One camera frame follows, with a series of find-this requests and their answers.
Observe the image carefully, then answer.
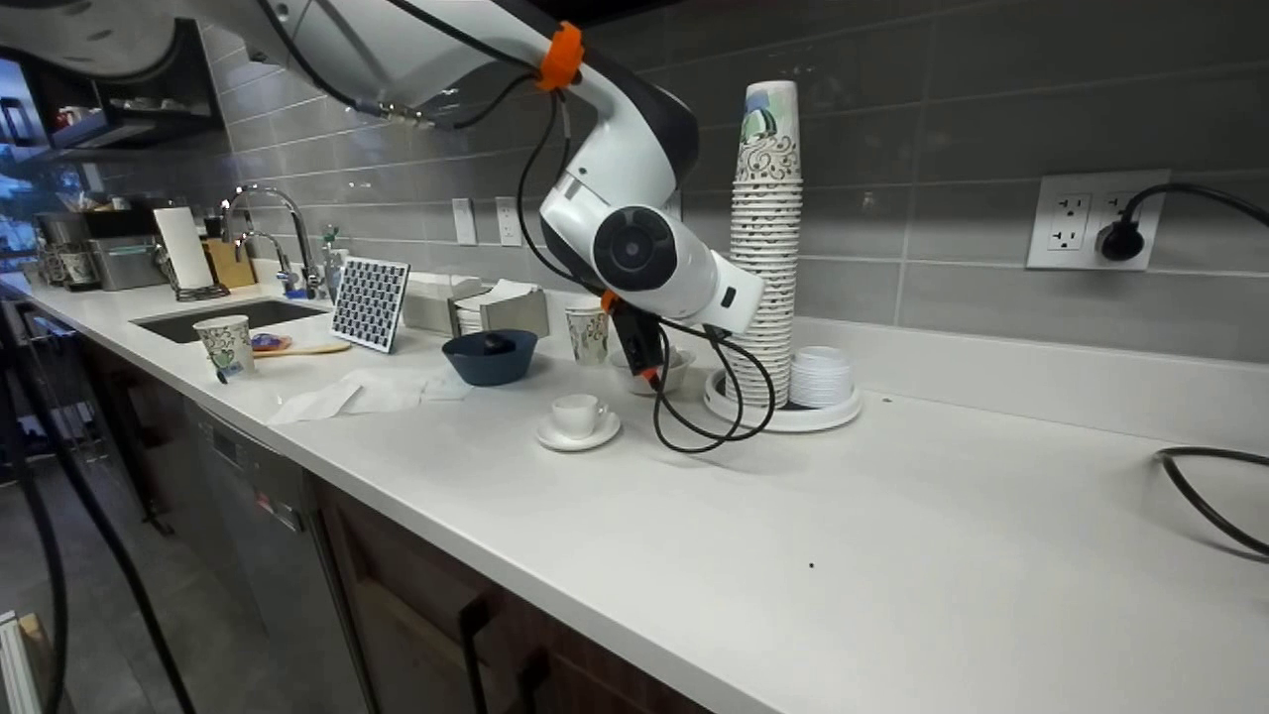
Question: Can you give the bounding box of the steel sink basin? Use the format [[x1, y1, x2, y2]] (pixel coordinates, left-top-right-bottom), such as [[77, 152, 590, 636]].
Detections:
[[133, 299, 328, 348]]

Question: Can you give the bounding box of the dark cabinet handle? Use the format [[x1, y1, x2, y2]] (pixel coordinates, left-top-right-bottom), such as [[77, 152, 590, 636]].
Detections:
[[451, 592, 505, 714], [512, 648, 561, 714]]

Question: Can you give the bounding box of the white double wall outlet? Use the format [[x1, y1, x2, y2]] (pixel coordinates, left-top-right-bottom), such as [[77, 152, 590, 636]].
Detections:
[[1025, 172, 1173, 278]]

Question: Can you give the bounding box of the white round tray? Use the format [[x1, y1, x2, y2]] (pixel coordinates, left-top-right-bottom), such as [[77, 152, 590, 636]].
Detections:
[[697, 364, 865, 436]]

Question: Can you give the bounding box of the dark blue bowl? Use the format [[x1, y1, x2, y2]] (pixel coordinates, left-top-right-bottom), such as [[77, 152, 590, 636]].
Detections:
[[439, 324, 545, 390]]

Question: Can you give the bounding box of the orange cable clip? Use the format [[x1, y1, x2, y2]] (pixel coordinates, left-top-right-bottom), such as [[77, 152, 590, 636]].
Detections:
[[532, 21, 590, 95]]

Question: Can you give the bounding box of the checkered black white board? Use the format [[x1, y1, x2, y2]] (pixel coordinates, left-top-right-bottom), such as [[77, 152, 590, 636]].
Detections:
[[328, 254, 412, 357]]

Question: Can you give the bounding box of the small white espresso cup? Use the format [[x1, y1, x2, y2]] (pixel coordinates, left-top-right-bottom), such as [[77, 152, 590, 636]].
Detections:
[[553, 393, 615, 439]]

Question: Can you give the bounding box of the thick black hose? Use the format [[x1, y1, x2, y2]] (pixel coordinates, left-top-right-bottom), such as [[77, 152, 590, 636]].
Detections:
[[0, 303, 204, 714]]

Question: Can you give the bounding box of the stainless steel dishwasher front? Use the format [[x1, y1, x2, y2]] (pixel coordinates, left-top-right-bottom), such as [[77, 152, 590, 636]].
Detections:
[[175, 402, 375, 714]]

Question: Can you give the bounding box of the black power plug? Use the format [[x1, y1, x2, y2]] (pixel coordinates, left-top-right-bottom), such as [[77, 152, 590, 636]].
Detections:
[[1095, 214, 1149, 266]]

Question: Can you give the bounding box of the tall stack of paper cups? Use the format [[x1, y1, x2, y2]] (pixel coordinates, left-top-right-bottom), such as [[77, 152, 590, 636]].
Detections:
[[728, 77, 808, 414]]

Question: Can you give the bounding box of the grey napkin box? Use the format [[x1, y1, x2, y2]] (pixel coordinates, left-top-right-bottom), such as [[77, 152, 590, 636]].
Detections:
[[450, 278, 557, 342]]

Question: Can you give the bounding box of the chrome faucet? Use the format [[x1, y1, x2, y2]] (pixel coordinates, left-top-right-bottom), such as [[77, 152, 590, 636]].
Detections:
[[216, 177, 319, 293]]

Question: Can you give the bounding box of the small soap bottle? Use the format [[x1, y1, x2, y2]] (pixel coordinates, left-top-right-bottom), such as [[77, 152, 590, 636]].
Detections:
[[275, 245, 319, 303]]

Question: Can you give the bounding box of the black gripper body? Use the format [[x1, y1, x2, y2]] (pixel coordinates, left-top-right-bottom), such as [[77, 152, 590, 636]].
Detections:
[[607, 293, 675, 375]]

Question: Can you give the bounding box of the white upright card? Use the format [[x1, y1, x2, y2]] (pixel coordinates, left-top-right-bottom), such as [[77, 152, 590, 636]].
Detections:
[[153, 202, 219, 299]]

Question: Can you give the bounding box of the white paper sheet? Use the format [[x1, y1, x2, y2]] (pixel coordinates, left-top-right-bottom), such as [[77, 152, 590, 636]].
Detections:
[[266, 375, 369, 428]]

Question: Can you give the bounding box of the wooden spoon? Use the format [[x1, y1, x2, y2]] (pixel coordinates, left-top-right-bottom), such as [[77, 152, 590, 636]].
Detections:
[[252, 330, 357, 364]]

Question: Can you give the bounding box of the black cable loop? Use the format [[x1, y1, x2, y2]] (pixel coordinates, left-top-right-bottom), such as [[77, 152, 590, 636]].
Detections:
[[1153, 443, 1269, 564]]

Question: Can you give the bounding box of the white box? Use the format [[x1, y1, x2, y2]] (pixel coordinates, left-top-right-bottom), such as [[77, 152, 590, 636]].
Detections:
[[400, 270, 487, 336]]

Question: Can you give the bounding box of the patterned paper cup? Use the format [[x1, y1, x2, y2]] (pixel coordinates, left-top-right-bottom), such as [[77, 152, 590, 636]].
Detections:
[[562, 299, 615, 367], [192, 311, 258, 385]]

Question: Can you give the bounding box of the silver countertop appliance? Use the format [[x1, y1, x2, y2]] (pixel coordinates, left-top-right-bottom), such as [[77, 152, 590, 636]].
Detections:
[[35, 230, 171, 293]]

